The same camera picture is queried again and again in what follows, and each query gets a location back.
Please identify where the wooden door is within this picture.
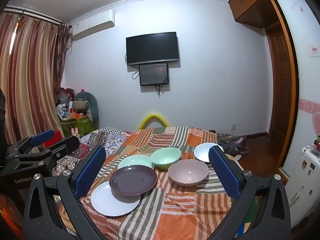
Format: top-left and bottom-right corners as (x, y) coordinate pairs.
(265, 22), (299, 165)

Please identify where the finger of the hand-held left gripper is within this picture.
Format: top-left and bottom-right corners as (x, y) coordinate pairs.
(5, 129), (56, 155)
(14, 136), (80, 178)

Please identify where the dark patterned bag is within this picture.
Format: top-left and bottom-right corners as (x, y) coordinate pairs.
(217, 132), (248, 155)

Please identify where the wooden overhead cabinet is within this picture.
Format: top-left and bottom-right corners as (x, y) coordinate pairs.
(228, 0), (287, 29)

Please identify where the white plastic cabinet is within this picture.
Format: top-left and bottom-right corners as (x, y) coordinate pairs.
(282, 144), (320, 225)

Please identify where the pink wall sticker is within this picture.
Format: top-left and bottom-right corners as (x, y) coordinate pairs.
(299, 97), (320, 133)

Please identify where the patchwork quilt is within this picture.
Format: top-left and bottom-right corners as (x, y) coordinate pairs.
(51, 125), (130, 178)

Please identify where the white air conditioner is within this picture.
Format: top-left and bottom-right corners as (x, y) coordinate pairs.
(71, 9), (116, 41)

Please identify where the grey plush toy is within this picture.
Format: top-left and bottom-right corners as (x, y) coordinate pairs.
(74, 92), (99, 123)

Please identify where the small black monitor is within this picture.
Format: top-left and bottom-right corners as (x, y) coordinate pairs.
(139, 63), (170, 86)

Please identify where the pink bowl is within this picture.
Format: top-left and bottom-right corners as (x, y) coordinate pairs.
(168, 159), (209, 187)

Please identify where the red plastic bag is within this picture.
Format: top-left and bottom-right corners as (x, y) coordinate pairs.
(58, 87), (75, 103)

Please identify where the green cardboard box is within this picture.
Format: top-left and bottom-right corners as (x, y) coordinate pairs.
(61, 115), (94, 137)

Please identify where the black wall television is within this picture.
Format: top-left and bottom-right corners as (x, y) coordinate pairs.
(126, 32), (180, 66)

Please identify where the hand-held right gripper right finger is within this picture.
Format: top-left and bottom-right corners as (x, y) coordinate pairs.
(209, 145), (292, 240)

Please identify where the white curtain rail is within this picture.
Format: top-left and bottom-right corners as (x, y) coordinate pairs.
(4, 5), (62, 25)

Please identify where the yellow foam tube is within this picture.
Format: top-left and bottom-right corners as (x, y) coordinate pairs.
(138, 112), (171, 130)

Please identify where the striped brown curtain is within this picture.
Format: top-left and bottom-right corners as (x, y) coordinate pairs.
(0, 11), (72, 153)

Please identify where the white plate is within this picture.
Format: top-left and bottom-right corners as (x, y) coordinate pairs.
(91, 181), (141, 217)

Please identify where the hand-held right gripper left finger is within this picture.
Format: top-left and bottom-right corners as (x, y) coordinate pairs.
(23, 145), (107, 240)

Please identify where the striped orange blanket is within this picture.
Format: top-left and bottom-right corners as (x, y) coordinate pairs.
(52, 126), (253, 240)

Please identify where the red box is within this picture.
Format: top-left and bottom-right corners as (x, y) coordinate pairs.
(44, 130), (63, 148)

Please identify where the purple plate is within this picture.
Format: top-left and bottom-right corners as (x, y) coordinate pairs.
(109, 165), (158, 197)

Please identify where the mint green plate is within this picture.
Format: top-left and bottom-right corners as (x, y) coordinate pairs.
(117, 155), (155, 170)

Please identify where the mint green bowl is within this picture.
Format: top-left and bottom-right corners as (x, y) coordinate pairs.
(150, 147), (181, 170)

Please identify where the white bowl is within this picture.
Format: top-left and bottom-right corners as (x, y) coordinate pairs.
(194, 143), (224, 165)

